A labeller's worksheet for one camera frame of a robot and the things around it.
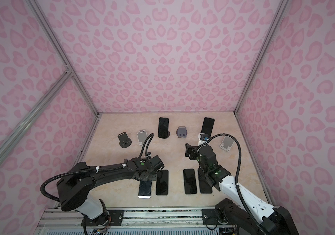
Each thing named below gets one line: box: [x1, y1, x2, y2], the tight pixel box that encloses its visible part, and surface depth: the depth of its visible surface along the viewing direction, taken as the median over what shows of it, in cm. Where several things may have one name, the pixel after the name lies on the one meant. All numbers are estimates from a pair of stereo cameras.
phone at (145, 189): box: [138, 180, 153, 199], surface depth 83 cm
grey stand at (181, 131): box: [176, 125, 188, 138], surface depth 108 cm
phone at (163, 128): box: [157, 117, 169, 139], surface depth 102 cm
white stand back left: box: [136, 129, 148, 147], surface depth 102 cm
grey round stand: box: [117, 131, 132, 149], surface depth 100 cm
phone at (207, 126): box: [199, 117, 216, 139], surface depth 99 cm
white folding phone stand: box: [219, 135, 235, 152], surface depth 97 cm
